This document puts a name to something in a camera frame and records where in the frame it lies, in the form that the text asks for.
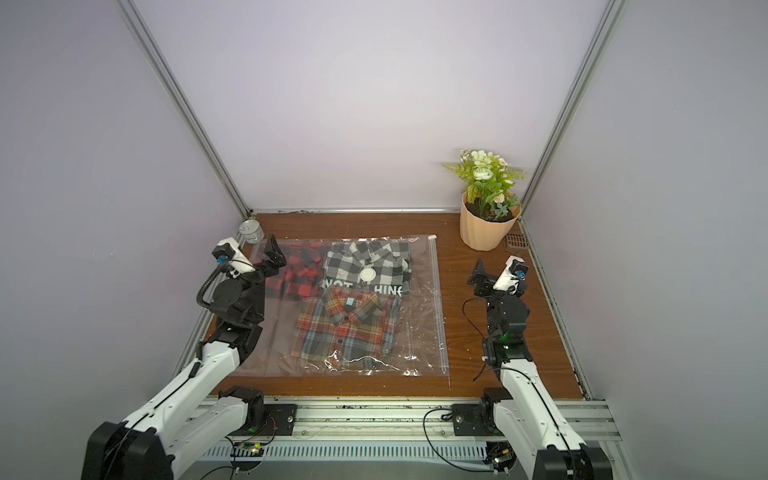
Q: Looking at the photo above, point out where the left circuit board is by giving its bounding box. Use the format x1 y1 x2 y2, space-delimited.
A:
230 442 265 474

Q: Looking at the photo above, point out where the red black plaid shirt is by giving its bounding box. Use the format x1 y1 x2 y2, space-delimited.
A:
265 241 330 300

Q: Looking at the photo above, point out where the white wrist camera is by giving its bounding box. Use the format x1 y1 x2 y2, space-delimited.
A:
493 255 529 297
212 237 255 278

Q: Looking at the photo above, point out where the circuit board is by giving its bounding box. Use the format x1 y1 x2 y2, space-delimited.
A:
483 442 517 476
230 442 265 474

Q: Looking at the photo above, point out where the black white plaid shirt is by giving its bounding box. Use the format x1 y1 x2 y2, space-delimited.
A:
321 239 412 296

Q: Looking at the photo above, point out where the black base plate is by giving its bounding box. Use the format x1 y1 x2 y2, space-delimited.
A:
231 403 298 437
450 401 502 437

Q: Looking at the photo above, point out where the peach flower pot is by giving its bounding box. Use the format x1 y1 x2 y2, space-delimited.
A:
459 194 522 251

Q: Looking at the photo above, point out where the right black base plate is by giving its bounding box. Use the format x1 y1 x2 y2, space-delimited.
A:
450 401 502 437

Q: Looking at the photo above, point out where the right black base cable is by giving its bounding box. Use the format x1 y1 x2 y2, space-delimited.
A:
421 407 499 474

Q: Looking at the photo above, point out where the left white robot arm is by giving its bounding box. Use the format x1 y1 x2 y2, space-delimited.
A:
81 236 287 479

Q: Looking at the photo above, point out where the green artificial plant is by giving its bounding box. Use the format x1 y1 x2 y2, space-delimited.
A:
443 149 528 223

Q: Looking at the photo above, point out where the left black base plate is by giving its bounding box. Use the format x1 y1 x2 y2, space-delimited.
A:
231 403 298 437

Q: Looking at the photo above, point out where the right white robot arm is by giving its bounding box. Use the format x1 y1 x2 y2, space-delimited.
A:
468 255 613 479

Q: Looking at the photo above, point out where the right circuit board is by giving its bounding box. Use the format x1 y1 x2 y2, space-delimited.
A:
483 442 517 476

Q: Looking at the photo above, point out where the aluminium mounting rail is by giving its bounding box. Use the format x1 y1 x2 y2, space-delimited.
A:
179 395 622 463

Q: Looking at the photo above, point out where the clear plastic vacuum bag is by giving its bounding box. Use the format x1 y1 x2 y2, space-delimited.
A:
235 234 449 378

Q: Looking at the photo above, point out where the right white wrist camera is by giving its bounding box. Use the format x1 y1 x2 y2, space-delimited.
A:
493 255 529 297

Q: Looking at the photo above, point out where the small metal can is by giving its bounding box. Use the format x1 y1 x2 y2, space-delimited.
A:
238 218 265 245

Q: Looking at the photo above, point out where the left black base cable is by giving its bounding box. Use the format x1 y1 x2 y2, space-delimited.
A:
197 413 278 480

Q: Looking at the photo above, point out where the black base cable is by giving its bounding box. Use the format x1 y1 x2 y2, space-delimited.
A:
197 413 278 480
421 407 499 474

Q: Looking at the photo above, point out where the multicolour plaid shirt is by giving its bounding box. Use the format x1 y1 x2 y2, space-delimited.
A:
291 286 401 370

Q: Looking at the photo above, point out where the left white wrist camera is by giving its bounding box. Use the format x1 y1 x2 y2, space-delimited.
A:
212 237 255 278

